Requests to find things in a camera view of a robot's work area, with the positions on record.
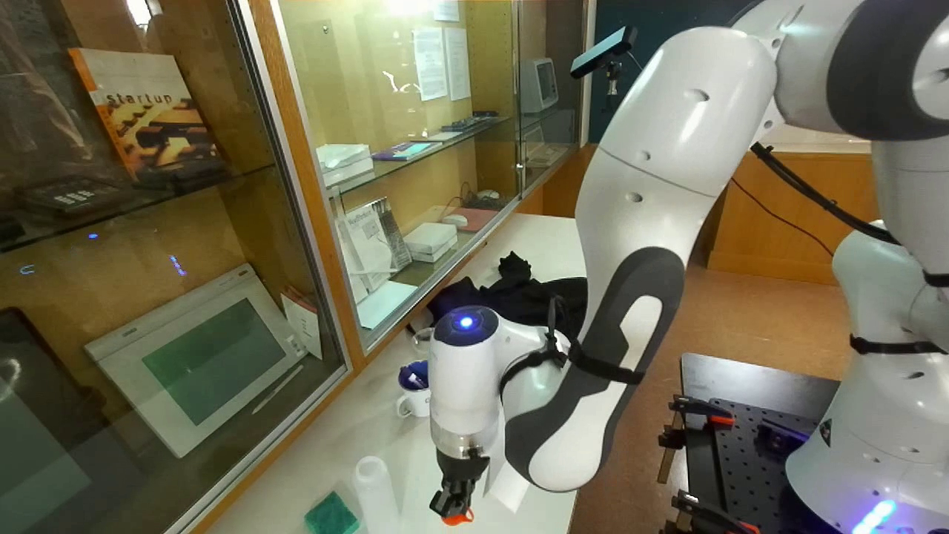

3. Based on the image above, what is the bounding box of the white blue mug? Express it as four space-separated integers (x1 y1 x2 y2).
399 363 431 419

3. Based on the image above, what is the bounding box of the white framed green tablet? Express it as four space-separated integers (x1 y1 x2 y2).
86 264 305 457

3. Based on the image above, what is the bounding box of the orange clamp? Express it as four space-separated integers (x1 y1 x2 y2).
659 489 762 534
659 396 738 483

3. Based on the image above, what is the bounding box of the black cloth jacket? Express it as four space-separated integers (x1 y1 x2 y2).
427 252 587 335

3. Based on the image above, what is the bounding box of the orange clamp front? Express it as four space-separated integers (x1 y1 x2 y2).
659 489 762 534

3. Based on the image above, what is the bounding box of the green sponge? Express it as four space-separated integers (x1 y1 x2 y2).
305 492 360 534

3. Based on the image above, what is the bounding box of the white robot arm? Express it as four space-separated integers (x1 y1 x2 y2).
427 0 949 534

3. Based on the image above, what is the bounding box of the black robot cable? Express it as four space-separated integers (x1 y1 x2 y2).
729 176 855 271

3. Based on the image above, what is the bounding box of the red squeeze bottle cap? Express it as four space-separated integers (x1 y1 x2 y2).
443 510 474 526

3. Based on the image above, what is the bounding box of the orange patterned book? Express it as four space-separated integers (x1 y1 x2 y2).
68 49 225 188

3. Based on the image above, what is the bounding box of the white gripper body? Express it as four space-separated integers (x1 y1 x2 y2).
436 442 489 483

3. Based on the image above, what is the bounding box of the orange clamp rear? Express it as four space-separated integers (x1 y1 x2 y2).
659 396 738 483

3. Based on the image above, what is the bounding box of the translucent squeeze bottle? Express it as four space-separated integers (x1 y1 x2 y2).
353 457 400 534

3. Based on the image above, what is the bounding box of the black tablet on stand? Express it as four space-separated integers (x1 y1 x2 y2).
569 28 634 78

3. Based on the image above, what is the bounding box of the black breadboard table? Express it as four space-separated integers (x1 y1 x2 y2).
676 354 836 534

